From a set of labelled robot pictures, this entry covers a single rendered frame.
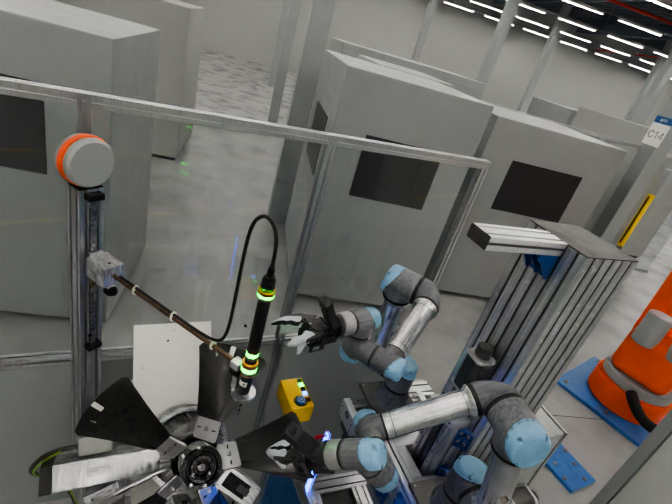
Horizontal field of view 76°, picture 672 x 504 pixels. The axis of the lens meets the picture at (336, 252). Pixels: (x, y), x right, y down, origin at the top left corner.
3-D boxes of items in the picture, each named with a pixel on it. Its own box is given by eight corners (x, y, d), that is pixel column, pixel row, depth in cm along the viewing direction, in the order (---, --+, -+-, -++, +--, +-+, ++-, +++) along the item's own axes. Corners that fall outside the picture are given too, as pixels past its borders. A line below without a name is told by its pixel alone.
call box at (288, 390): (275, 397, 187) (280, 379, 182) (296, 393, 192) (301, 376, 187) (286, 427, 175) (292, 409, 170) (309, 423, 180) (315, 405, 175)
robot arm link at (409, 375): (404, 398, 183) (415, 375, 177) (377, 381, 188) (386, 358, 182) (413, 383, 193) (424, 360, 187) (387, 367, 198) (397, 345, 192)
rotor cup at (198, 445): (163, 446, 131) (168, 457, 120) (209, 424, 138) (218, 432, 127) (178, 491, 131) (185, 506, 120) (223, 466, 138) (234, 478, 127)
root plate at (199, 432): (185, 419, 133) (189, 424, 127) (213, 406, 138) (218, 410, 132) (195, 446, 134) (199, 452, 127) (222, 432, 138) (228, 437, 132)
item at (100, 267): (83, 275, 141) (83, 253, 138) (103, 269, 147) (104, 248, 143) (103, 290, 138) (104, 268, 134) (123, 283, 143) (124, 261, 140)
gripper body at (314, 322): (307, 354, 123) (340, 346, 130) (314, 331, 119) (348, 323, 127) (294, 337, 128) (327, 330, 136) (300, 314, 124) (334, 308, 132)
